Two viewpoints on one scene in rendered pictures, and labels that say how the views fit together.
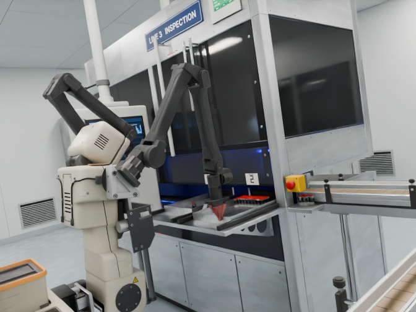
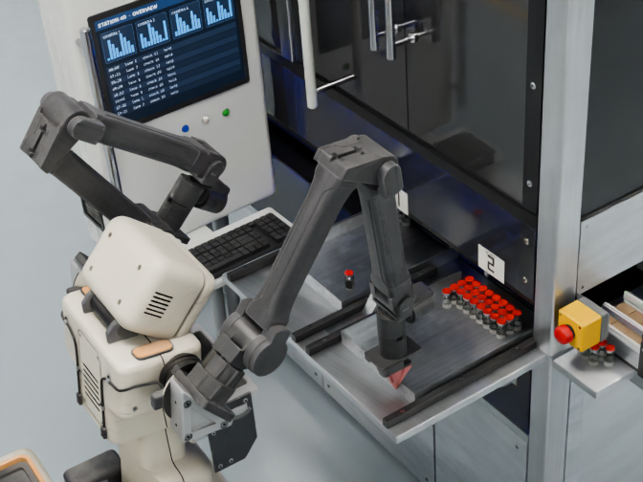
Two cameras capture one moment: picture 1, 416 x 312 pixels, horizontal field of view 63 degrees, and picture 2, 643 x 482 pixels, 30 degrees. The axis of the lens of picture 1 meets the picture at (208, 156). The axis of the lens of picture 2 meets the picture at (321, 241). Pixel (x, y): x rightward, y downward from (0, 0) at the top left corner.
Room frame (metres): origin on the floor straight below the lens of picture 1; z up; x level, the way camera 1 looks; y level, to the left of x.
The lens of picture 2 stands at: (-0.36, -0.18, 2.60)
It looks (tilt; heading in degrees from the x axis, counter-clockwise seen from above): 36 degrees down; 9
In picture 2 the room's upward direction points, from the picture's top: 5 degrees counter-clockwise
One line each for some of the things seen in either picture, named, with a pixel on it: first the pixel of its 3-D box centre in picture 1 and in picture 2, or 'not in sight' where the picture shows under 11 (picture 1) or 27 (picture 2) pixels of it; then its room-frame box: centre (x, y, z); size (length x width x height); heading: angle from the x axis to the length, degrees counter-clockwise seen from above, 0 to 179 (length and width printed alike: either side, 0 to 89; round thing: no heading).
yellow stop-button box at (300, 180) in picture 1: (296, 182); (582, 324); (1.58, -0.39, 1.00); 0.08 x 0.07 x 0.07; 130
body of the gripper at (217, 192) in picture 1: (215, 194); (392, 343); (1.48, -0.01, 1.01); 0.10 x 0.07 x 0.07; 130
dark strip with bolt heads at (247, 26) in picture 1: (258, 103); (531, 132); (1.67, -0.28, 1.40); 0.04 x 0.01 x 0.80; 40
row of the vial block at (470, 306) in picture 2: (250, 202); (477, 311); (1.73, -0.18, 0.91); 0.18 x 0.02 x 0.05; 41
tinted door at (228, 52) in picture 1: (229, 88); (472, 47); (1.82, -0.17, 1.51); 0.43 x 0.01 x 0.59; 40
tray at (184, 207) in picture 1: (200, 202); (368, 252); (1.95, 0.08, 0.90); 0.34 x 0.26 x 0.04; 130
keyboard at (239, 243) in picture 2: not in sight; (222, 252); (2.05, 0.47, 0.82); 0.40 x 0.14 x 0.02; 132
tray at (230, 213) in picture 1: (235, 209); (438, 334); (1.65, -0.10, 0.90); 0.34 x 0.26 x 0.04; 131
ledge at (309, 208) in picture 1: (307, 207); (598, 365); (1.59, -0.43, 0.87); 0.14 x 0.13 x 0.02; 130
